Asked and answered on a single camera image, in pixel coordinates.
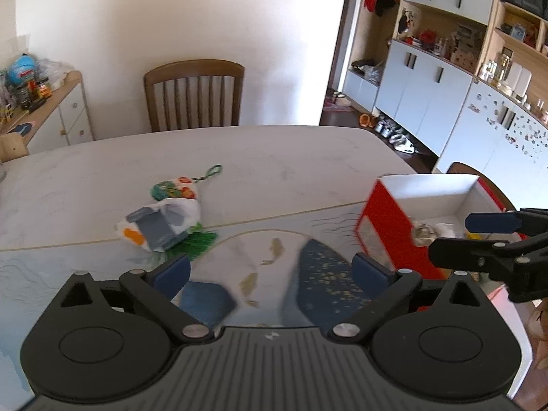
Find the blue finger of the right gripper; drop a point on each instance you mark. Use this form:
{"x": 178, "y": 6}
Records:
{"x": 493, "y": 222}

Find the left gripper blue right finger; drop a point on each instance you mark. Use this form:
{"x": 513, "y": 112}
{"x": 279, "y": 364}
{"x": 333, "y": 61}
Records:
{"x": 370, "y": 276}

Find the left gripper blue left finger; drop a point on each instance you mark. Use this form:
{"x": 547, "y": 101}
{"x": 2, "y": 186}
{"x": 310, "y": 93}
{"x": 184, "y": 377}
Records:
{"x": 171, "y": 276}

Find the silver foil snack bag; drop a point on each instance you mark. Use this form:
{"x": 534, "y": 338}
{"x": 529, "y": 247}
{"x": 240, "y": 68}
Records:
{"x": 422, "y": 235}

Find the yellow cardboard box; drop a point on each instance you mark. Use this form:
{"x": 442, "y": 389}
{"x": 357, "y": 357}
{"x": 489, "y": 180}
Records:
{"x": 476, "y": 236}

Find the green fringe decoration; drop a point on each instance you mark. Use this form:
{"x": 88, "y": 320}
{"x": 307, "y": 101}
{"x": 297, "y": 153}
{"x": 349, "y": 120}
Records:
{"x": 198, "y": 242}

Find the white printed plastic bag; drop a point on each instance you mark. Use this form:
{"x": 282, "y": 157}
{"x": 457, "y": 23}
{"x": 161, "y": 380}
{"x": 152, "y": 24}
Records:
{"x": 162, "y": 225}

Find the white crumpled tissue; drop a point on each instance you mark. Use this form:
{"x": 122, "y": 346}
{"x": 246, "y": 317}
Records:
{"x": 444, "y": 230}

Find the brown wooden chair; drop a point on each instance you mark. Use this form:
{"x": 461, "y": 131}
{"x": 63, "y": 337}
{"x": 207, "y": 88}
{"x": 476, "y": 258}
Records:
{"x": 489, "y": 187}
{"x": 192, "y": 94}

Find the red cardboard shoe box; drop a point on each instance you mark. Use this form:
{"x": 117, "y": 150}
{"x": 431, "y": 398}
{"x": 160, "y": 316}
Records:
{"x": 405, "y": 213}

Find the white sideboard wooden top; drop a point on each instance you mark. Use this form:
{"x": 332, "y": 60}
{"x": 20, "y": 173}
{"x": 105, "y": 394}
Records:
{"x": 60, "y": 122}

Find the blue globe toy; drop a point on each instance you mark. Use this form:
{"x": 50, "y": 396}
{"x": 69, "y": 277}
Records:
{"x": 22, "y": 70}

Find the colourful sachet with green cord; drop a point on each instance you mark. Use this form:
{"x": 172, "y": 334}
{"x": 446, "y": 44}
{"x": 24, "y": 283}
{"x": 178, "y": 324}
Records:
{"x": 182, "y": 187}

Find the white wall cabinet unit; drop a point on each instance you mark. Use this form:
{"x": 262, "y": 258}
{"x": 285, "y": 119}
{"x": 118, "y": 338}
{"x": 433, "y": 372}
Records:
{"x": 465, "y": 78}

